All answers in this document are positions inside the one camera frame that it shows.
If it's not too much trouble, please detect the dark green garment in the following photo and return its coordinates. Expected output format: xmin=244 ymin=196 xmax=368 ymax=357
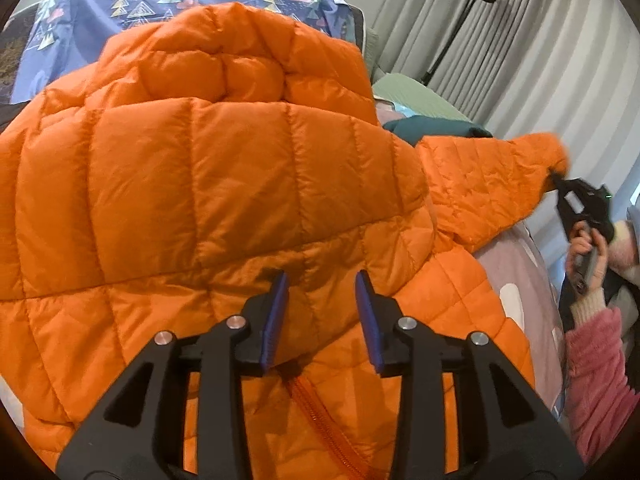
xmin=382 ymin=115 xmax=493 ymax=148

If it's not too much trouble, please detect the grey curtain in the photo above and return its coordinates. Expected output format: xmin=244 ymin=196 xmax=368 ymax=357
xmin=372 ymin=0 xmax=640 ymax=261

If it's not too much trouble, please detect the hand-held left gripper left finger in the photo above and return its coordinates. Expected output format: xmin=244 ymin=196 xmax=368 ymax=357
xmin=56 ymin=271 xmax=291 ymax=480

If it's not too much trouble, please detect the person's right forearm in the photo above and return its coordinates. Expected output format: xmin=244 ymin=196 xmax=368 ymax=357
xmin=564 ymin=285 xmax=640 ymax=466

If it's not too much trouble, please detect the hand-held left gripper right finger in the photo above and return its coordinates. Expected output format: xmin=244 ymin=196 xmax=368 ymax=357
xmin=354 ymin=270 xmax=586 ymax=480

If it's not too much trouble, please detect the person's right hand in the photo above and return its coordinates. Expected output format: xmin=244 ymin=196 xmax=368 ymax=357
xmin=565 ymin=220 xmax=609 ymax=293

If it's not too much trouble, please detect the orange puffer jacket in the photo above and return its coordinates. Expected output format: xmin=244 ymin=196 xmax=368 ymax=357
xmin=0 ymin=1 xmax=572 ymax=480

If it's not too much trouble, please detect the blue tree-print bed sheet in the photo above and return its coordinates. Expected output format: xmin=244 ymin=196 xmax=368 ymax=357
xmin=10 ymin=0 xmax=371 ymax=103

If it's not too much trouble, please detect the large green pillow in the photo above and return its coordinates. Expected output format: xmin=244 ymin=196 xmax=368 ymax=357
xmin=372 ymin=72 xmax=471 ymax=122

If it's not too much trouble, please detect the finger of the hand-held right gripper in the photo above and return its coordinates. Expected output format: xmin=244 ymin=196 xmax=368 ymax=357
xmin=550 ymin=172 xmax=586 ymax=223

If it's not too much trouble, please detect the dark patterned cloth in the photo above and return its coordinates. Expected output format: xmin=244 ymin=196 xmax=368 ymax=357
xmin=0 ymin=10 xmax=38 ymax=106

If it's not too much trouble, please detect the small green pillow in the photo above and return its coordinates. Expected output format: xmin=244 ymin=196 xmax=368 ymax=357
xmin=364 ymin=27 xmax=384 ymax=78

